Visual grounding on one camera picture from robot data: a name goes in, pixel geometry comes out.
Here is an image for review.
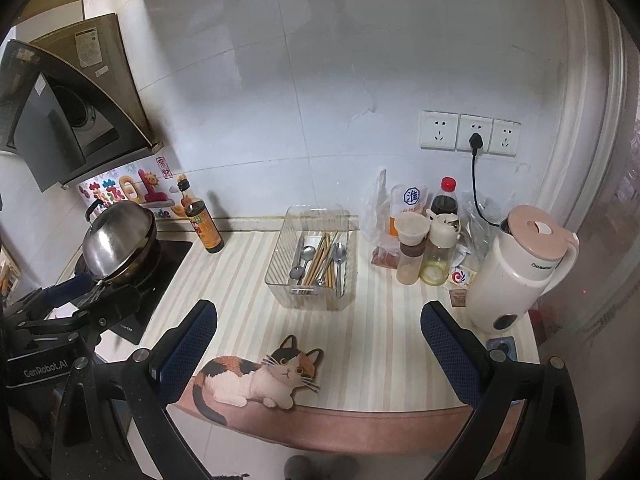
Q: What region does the small packet with red swirl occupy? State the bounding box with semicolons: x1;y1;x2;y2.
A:
449;265;479;289

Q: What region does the blue grey power connector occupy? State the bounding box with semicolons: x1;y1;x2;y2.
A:
487;336;517;359

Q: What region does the seasoning bottle with tan lid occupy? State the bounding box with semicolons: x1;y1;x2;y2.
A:
395;211;431;285

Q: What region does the black plug and cable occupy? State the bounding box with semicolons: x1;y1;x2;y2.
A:
469;132;512;232

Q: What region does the bundle of wooden chopsticks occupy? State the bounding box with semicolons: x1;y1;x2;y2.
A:
302;231;342;290

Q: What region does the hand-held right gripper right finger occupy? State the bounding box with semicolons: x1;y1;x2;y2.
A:
420;301;601;480

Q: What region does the clear oil bottle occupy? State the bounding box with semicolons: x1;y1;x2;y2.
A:
420;212;464;287

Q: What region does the black induction cooktop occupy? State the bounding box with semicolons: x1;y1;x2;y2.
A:
54;240;194;346

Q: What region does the dark bottle with red cap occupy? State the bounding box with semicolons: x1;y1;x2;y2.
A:
430;176;460;218

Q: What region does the reddish spice packet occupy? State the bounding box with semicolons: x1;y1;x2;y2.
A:
371;246;401;269

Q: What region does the white salt bag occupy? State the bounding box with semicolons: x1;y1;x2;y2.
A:
390;184;432;221

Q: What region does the crumpled clear plastic bag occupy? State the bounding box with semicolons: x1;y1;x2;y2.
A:
459;191;502;263

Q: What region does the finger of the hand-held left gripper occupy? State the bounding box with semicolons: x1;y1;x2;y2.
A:
65;284;142;335
30;272;101;312

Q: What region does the colourful wall sticker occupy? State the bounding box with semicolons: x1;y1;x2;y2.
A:
76;156;195;221

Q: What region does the white and pink electric kettle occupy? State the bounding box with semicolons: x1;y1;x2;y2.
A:
465;204;582;334

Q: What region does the clear plastic organizer box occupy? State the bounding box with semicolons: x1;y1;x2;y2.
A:
265;204;359;312

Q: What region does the white wall socket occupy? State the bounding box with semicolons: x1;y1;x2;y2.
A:
455;114;495;154
419;110;460;151
487;118;521;157

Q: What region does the large metal spoon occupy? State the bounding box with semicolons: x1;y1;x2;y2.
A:
299;246;318;286

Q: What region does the stainless steel pot with lid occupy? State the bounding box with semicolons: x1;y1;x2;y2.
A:
82;199;157;277

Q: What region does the black range hood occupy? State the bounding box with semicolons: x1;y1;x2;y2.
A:
0;12;167;194

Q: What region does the black wok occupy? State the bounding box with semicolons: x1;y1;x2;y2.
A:
74;237;164;288

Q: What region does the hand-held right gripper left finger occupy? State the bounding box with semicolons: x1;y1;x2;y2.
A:
50;299;218;480

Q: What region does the dark soy sauce bottle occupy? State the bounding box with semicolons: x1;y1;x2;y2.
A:
177;175;225;255

